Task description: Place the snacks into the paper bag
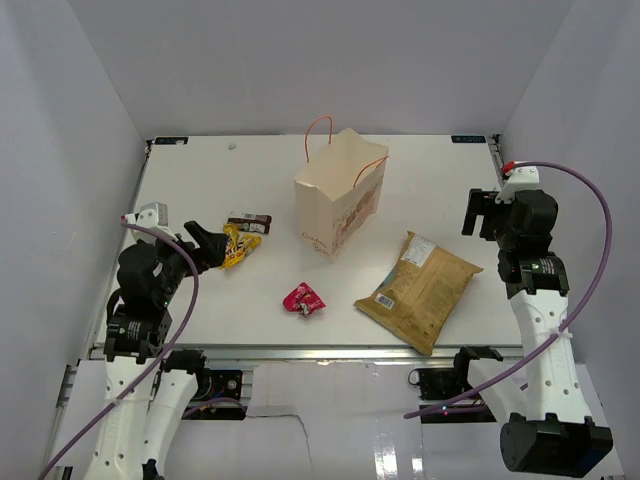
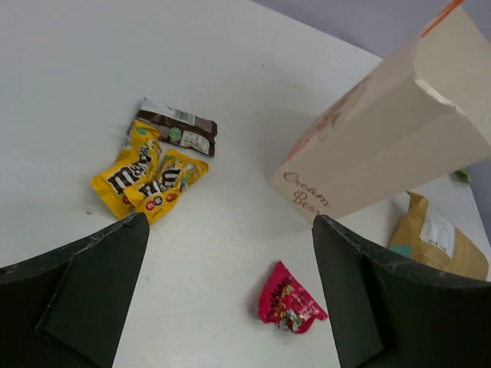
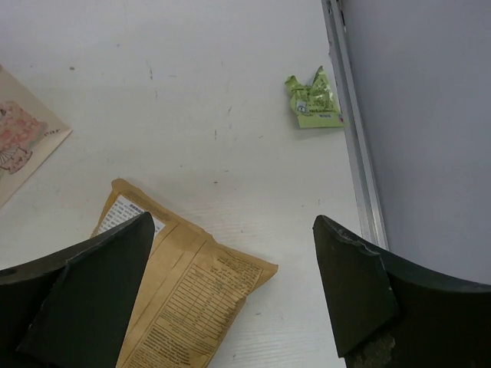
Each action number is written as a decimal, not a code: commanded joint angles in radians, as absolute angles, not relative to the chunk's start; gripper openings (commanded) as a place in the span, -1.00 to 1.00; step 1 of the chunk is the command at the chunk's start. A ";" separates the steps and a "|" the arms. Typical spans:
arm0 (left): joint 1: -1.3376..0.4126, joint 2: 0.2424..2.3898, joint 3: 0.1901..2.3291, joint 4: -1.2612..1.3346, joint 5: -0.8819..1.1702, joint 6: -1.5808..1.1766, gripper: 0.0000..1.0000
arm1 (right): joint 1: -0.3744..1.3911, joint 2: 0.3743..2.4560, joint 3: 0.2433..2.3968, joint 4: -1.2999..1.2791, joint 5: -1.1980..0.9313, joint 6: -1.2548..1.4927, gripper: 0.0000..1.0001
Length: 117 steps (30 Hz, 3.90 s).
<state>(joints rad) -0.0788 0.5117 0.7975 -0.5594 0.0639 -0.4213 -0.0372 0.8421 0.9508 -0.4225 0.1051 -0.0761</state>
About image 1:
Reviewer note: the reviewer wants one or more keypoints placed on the large brown chips bag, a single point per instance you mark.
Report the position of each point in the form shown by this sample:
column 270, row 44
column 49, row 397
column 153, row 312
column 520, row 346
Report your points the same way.
column 418, row 295

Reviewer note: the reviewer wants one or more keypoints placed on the yellow snack packet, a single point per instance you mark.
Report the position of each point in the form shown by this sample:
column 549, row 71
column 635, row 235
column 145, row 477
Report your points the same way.
column 239, row 245

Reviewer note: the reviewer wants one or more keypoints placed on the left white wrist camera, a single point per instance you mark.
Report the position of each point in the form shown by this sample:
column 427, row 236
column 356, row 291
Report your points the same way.
column 152, row 216

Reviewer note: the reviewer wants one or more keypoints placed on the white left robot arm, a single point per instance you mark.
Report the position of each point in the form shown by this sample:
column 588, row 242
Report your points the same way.
column 149, row 383

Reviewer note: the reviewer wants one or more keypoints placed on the red snack packet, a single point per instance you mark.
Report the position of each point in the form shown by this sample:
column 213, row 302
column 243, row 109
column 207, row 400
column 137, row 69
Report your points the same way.
column 303, row 300

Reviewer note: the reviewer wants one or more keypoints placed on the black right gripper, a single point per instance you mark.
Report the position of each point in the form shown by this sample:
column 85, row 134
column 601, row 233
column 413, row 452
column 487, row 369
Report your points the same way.
column 483, row 203

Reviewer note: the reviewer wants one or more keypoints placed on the aluminium table edge rail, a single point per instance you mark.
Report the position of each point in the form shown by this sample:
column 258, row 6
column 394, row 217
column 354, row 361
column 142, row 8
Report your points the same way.
column 319, row 353

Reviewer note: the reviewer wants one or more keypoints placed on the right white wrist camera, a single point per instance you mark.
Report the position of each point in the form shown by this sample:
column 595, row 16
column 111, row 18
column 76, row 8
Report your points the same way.
column 516, row 177

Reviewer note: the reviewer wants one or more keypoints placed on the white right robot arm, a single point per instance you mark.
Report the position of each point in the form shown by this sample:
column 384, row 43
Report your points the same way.
column 547, row 427

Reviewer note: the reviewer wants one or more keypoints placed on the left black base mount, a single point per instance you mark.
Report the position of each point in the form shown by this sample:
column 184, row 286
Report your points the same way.
column 217, row 384

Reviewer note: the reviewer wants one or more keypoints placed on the brown chocolate bar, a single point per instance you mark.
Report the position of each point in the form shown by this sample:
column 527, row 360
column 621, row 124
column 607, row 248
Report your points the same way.
column 251, row 223

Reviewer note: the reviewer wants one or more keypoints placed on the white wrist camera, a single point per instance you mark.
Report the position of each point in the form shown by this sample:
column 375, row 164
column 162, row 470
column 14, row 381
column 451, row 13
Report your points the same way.
column 152, row 216
column 516, row 177

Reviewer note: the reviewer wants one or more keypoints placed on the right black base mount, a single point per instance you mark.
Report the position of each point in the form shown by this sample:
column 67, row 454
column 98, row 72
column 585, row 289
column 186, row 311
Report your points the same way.
column 438, row 384

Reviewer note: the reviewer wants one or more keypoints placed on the cream paper bag orange handles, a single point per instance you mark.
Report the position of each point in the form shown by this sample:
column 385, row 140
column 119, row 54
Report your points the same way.
column 338, row 190

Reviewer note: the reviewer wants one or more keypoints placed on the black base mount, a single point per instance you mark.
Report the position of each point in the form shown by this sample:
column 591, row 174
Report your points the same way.
column 217, row 384
column 438, row 384

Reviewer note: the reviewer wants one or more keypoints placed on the right blue table label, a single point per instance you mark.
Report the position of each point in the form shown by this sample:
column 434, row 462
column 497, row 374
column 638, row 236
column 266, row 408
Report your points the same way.
column 468, row 139

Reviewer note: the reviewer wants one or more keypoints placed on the left blue table label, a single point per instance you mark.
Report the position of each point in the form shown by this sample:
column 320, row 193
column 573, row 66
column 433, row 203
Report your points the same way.
column 167, row 140

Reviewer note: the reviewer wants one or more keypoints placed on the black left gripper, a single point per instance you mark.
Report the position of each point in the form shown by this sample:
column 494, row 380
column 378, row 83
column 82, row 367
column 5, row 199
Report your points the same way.
column 211, row 251

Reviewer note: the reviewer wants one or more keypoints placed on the blue table label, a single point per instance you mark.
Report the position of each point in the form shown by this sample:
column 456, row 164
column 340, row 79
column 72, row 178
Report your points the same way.
column 167, row 140
column 468, row 139

